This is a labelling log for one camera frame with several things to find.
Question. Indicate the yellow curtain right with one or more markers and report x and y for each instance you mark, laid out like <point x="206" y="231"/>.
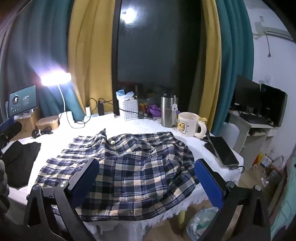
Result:
<point x="205" y="90"/>

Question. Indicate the white perforated basket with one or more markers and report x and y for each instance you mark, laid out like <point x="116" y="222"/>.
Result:
<point x="128" y="109"/>

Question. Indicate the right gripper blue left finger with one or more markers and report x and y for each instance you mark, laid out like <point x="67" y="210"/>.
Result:
<point x="51" y="212"/>

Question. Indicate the cardboard box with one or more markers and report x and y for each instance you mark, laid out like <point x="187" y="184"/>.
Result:
<point x="28" y="125"/>

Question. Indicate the white cartoon mug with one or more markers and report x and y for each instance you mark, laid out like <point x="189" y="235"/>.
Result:
<point x="191" y="125"/>

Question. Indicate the teal curtain right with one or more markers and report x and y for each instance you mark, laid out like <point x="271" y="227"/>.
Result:
<point x="237" y="54"/>

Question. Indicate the wall air conditioner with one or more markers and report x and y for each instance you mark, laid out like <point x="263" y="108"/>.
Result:
<point x="262" y="30"/>

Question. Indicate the white charger plug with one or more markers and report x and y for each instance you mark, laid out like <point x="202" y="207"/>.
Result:
<point x="88" y="111"/>

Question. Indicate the blue plaid pants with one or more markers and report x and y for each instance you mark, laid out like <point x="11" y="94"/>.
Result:
<point x="140" y="175"/>

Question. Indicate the black computer monitor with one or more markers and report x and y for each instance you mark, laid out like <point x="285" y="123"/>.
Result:
<point x="258" y="103"/>

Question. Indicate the yellow curtain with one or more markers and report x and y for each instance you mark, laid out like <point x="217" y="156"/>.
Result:
<point x="89" y="49"/>
<point x="205" y="90"/>

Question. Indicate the teal curtain left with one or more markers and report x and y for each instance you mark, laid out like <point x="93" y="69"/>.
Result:
<point x="34" y="40"/>

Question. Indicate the black smartphone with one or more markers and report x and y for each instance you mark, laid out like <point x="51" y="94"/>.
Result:
<point x="223" y="152"/>

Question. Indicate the grey computer desk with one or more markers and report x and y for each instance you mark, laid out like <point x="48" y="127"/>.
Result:
<point x="252" y="140"/>

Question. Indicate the blue tissue pack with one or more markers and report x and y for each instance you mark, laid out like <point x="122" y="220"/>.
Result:
<point x="122" y="96"/>

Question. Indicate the black folded garment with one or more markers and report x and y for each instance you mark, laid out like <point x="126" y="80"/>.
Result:
<point x="19" y="159"/>

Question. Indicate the black power adapter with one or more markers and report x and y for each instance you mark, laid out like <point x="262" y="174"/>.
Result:
<point x="100" y="108"/>

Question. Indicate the purple cloth item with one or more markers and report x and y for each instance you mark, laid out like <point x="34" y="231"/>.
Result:
<point x="154" y="110"/>

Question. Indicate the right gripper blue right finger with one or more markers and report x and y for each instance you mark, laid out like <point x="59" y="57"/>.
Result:
<point x="253" y="222"/>

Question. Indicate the teal curtain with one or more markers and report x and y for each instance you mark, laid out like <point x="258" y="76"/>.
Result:
<point x="34" y="40"/>
<point x="237" y="54"/>

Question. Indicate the white plastic bag bin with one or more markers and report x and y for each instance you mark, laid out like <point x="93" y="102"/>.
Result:
<point x="200" y="221"/>

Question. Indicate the white textured tablecloth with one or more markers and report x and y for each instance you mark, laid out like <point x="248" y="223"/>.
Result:
<point x="52" y="145"/>

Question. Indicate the white power strip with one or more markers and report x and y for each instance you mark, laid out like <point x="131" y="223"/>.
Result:
<point x="96" y="117"/>

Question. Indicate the tablet with lit screen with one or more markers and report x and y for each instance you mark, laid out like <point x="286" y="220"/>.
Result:
<point x="22" y="101"/>

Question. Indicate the white desk lamp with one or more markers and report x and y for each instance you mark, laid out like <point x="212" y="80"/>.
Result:
<point x="57" y="78"/>

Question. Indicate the tan plastic lidded box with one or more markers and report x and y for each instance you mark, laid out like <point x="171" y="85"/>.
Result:
<point x="52" y="121"/>

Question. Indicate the stainless steel tumbler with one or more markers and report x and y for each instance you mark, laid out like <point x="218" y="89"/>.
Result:
<point x="169" y="108"/>

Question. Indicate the yellow curtain left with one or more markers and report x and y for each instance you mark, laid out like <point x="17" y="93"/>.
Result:
<point x="89" y="49"/>

